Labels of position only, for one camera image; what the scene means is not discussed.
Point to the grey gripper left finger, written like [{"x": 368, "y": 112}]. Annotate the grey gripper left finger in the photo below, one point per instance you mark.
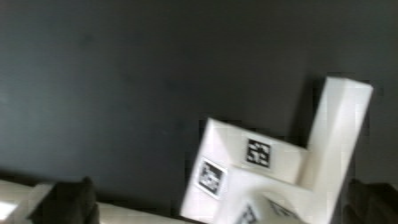
[{"x": 68, "y": 205}]

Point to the white lamp base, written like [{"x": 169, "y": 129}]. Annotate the white lamp base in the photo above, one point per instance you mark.
[{"x": 244, "y": 190}]

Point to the white right fence piece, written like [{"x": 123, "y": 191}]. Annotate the white right fence piece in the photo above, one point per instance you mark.
[{"x": 331, "y": 145}]

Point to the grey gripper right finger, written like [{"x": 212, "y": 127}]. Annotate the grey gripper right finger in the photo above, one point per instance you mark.
[{"x": 372, "y": 203}]

